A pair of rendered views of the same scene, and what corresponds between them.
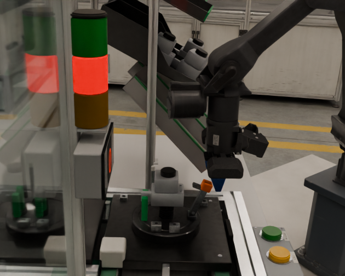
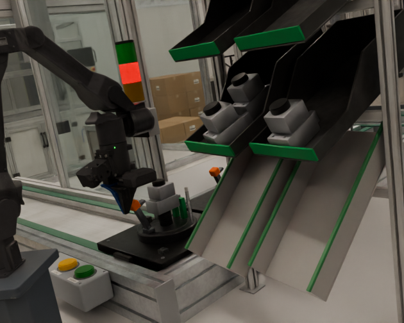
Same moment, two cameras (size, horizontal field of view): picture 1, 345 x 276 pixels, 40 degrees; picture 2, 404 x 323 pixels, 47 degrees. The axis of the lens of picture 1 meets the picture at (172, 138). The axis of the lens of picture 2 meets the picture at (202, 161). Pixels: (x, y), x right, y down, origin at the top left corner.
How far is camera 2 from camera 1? 1.77 m
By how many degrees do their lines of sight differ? 127
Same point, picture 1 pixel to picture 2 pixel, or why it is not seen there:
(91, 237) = (197, 207)
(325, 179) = (34, 257)
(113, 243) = not seen: hidden behind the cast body
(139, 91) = not seen: hidden behind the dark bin
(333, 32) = not seen: outside the picture
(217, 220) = (136, 251)
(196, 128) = (252, 233)
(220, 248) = (112, 243)
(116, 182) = (354, 288)
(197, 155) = (202, 232)
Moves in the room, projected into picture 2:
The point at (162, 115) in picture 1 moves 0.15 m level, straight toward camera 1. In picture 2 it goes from (231, 171) to (180, 166)
